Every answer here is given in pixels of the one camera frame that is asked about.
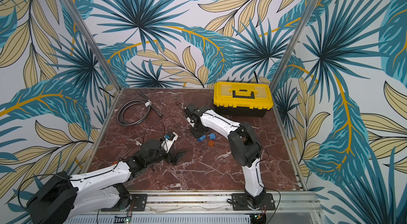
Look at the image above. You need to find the aluminium frame post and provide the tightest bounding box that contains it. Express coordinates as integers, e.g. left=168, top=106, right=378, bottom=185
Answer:
left=61, top=0, right=122, bottom=92
left=269, top=0, right=336, bottom=88

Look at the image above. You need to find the orange lego brick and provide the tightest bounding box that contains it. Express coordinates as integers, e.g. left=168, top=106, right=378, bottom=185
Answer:
left=208, top=140, right=215, bottom=147

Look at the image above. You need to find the left aluminium frame post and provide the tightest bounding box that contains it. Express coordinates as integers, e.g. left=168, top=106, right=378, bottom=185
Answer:
left=61, top=0, right=122, bottom=92

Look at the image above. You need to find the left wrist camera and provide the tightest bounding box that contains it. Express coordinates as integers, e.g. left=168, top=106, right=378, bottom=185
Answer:
left=161, top=132, right=179, bottom=153

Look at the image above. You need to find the yellow black toolbox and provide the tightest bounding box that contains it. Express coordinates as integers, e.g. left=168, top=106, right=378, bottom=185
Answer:
left=213, top=82, right=273, bottom=118

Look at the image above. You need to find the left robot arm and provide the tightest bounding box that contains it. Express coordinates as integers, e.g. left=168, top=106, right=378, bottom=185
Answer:
left=26, top=139, right=185, bottom=224

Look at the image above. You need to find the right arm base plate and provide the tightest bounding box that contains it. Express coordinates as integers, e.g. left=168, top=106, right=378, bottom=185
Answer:
left=227, top=193, right=276, bottom=211

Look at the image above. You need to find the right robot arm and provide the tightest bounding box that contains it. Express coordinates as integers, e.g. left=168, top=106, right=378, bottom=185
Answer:
left=181, top=104, right=267, bottom=210

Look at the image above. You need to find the aluminium front rail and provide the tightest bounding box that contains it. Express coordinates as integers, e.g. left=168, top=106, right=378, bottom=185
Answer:
left=67, top=191, right=328, bottom=224

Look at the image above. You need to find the right aluminium frame post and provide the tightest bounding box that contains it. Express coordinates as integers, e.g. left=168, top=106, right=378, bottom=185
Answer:
left=269, top=0, right=336, bottom=88

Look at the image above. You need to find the coiled black cable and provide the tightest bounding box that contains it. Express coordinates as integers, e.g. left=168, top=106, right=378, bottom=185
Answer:
left=117, top=92, right=163, bottom=127

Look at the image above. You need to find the dark blue lego brick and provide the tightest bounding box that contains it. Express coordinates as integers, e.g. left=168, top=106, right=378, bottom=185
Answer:
left=197, top=135, right=206, bottom=142

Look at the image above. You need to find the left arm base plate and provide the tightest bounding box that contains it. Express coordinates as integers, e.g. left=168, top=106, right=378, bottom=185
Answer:
left=101, top=194, right=147, bottom=212

